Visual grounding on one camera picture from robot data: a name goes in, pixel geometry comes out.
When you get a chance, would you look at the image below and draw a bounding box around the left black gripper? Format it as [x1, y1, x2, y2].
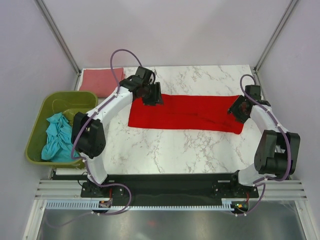
[141, 82, 164, 107]

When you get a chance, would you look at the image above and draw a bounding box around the red t shirt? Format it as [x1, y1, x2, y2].
[128, 94, 244, 135]

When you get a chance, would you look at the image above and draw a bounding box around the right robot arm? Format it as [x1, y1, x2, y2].
[227, 85, 301, 197]

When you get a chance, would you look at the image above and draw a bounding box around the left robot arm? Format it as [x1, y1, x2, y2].
[70, 66, 163, 197]

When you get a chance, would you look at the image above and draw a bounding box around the folded pink t shirt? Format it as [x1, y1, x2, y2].
[79, 69, 118, 98]

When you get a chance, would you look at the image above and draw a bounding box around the olive green laundry basket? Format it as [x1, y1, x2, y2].
[25, 91, 98, 169]

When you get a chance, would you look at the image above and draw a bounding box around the teal t shirt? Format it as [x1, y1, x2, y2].
[41, 112, 74, 163]

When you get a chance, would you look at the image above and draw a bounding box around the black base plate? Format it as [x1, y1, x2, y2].
[80, 173, 259, 206]

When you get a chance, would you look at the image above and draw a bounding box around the white slotted cable duct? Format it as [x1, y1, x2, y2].
[45, 200, 234, 211]

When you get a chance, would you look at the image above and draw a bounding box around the left aluminium frame post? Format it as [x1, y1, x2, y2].
[34, 0, 81, 76]

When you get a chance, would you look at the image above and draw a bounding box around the aluminium frame post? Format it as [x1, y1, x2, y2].
[251, 0, 300, 75]
[34, 0, 81, 76]

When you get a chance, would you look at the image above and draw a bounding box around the right aluminium frame post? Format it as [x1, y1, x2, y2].
[251, 0, 300, 75]

